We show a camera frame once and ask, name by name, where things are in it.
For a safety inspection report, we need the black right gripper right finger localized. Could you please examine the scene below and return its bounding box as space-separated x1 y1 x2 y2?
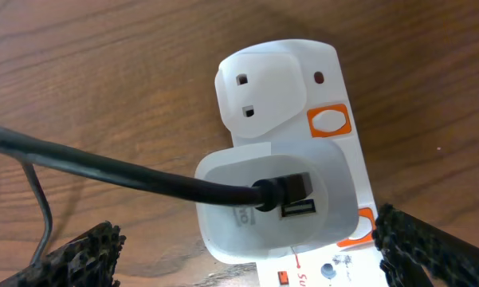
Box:
372 204 479 287

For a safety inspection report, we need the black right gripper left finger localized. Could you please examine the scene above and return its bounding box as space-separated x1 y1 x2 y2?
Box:
0 221 126 287

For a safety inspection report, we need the black charger cable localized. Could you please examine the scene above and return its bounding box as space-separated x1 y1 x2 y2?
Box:
0 121 315 266

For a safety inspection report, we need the white USB charger adapter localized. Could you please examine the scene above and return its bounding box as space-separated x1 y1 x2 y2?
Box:
194 139 359 264

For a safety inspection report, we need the white power strip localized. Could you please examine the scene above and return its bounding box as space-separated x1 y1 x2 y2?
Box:
214 39 387 286

